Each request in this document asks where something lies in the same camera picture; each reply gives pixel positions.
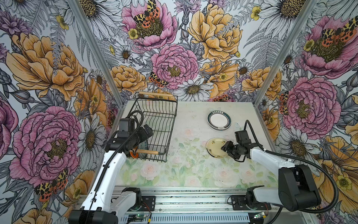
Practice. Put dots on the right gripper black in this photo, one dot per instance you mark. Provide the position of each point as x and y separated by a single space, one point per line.
227 147

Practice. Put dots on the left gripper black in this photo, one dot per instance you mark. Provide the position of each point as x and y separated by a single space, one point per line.
144 135

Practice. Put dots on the cream plate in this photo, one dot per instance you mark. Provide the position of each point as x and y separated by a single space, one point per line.
214 147

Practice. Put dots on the teal patterned plate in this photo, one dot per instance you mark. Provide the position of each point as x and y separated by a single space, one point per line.
143 146

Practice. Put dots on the orange plate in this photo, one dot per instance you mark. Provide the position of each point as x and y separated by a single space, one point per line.
134 154

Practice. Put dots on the white plate red green band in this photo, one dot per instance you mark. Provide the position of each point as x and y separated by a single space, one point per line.
219 120

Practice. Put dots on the black wire dish rack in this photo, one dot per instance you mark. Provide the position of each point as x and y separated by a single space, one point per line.
159 113

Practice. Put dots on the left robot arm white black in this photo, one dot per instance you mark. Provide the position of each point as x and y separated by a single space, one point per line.
99 207

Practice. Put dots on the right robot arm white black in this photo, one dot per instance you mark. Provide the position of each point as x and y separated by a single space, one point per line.
296 188

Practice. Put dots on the green circuit board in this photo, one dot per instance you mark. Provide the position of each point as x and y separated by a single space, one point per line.
136 218

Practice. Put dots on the near wooden rack handle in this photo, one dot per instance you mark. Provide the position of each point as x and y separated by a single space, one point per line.
147 152

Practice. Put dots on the wooden rack handle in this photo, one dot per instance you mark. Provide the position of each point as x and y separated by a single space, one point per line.
156 94
147 152

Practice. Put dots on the far wooden rack handle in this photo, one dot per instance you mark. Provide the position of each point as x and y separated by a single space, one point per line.
156 94

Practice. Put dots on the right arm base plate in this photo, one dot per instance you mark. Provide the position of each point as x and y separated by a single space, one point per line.
239 203

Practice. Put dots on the aluminium rail frame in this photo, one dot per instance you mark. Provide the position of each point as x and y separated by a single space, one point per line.
194 200

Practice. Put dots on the white vented cable duct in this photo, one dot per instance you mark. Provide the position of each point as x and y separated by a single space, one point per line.
200 218

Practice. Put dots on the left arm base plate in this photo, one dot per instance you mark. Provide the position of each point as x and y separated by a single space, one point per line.
148 203

